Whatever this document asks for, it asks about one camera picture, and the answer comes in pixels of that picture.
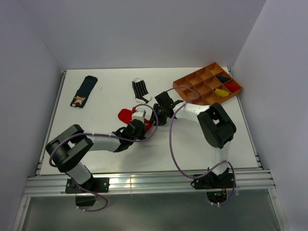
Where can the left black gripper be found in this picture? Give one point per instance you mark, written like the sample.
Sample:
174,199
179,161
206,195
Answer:
142,136

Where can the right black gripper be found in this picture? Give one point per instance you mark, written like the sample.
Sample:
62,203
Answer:
153,117

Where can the red Christmas sock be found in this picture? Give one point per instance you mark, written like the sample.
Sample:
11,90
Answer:
125,115

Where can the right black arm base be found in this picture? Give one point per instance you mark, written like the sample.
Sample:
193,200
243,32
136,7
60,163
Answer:
212,181

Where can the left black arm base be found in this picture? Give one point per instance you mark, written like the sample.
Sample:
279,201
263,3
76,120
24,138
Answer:
87,194

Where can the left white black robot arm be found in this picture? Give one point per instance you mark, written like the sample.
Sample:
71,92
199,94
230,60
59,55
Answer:
68,149

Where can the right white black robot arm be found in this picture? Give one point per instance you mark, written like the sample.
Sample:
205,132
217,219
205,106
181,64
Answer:
217,127

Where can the black white striped sock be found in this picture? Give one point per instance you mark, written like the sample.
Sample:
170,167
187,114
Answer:
141,93

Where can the orange compartment tray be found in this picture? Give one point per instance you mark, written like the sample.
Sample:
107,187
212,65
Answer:
199,86

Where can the yellow rolled sock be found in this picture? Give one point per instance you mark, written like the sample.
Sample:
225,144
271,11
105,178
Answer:
221,93

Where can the dark green rolled sock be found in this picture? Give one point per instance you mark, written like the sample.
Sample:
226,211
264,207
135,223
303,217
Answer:
223,79

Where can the navy patterned sock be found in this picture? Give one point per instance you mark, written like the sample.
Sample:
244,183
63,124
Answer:
83,93

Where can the red rolled sock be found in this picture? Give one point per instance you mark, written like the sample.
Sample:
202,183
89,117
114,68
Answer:
232,87

